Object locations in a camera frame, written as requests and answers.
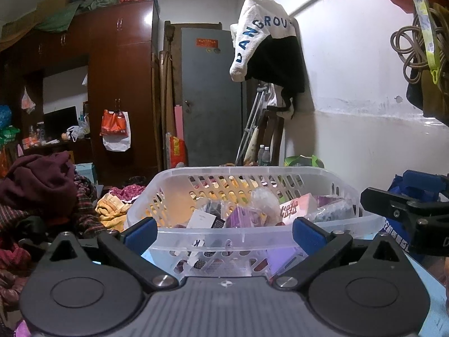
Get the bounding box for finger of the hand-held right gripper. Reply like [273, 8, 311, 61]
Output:
[402, 170, 449, 203]
[360, 186, 428, 219]

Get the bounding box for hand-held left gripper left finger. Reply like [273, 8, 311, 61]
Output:
[37, 217, 179, 291]

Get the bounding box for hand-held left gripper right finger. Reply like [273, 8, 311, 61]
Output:
[273, 217, 414, 291]

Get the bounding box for translucent plastic basket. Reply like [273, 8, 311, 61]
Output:
[123, 165, 385, 281]

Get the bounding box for light pink box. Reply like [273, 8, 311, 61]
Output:
[280, 192, 318, 226]

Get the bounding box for blue printed bag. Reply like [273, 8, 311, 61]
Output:
[383, 175, 412, 254]

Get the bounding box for dark purple pack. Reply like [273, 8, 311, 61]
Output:
[311, 196, 356, 224]

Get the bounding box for yellow cloth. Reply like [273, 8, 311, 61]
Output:
[95, 192, 137, 233]

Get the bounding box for magenta floral cloth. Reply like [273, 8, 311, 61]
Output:
[108, 184, 147, 201]

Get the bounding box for clear crumpled plastic bag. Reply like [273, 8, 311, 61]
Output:
[250, 187, 282, 226]

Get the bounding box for white flat box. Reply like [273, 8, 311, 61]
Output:
[185, 208, 217, 229]

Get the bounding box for plaid cloth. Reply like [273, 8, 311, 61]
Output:
[68, 174, 104, 237]

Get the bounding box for green bag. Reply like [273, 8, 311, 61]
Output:
[283, 154, 325, 169]

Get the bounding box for teal box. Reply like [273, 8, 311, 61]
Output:
[74, 162, 98, 185]

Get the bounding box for dark hanging bag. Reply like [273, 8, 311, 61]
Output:
[406, 66, 449, 127]

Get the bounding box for red and yellow bag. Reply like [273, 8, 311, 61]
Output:
[170, 136, 187, 169]

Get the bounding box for orange and white plastic bag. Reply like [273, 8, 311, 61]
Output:
[100, 109, 132, 152]

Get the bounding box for maroon cloth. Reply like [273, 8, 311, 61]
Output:
[0, 150, 78, 215]

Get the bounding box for pink paper roll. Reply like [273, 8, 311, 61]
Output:
[174, 104, 185, 142]

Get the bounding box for metal crutches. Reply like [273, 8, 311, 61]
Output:
[235, 82, 271, 166]

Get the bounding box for black monitor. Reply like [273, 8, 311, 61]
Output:
[43, 106, 79, 138]

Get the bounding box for wooden boards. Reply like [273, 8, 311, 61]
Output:
[152, 20, 183, 171]

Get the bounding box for grey metal door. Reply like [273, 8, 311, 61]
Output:
[180, 27, 247, 168]

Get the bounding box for brown wooden wardrobe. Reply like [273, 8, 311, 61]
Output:
[0, 0, 161, 187]

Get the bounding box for small hanging plastic bag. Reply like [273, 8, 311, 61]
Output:
[20, 87, 36, 114]

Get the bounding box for black hanging garment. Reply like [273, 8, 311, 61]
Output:
[245, 36, 306, 94]

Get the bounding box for white blue-lettered garment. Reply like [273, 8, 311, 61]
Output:
[229, 0, 299, 83]

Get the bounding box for green cloth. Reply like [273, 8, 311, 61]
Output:
[34, 0, 123, 33]

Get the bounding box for cardboard box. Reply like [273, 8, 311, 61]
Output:
[0, 0, 75, 44]

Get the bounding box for coiled brown rope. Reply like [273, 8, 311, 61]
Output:
[389, 3, 449, 85]

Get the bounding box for yellow-green strap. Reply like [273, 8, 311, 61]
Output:
[403, 0, 443, 85]

